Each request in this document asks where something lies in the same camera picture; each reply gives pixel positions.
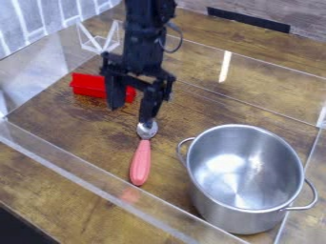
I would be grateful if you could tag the black strip on wall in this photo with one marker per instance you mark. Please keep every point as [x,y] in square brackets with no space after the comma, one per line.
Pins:
[251,20]

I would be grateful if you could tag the pink handled metal spoon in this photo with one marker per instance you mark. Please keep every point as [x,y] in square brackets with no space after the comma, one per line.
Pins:
[140,167]

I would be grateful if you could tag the clear acrylic barrier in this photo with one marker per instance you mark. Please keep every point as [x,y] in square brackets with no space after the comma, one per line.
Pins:
[66,146]

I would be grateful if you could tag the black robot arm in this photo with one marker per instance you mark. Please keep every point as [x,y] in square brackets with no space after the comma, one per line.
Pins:
[149,12]

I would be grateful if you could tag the red plastic block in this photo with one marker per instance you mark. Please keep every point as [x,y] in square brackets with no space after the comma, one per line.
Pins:
[90,85]

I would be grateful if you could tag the stainless steel pot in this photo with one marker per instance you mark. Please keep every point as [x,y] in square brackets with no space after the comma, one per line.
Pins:
[247,177]

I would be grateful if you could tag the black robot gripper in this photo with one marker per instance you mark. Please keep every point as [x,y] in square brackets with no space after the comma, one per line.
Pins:
[137,68]

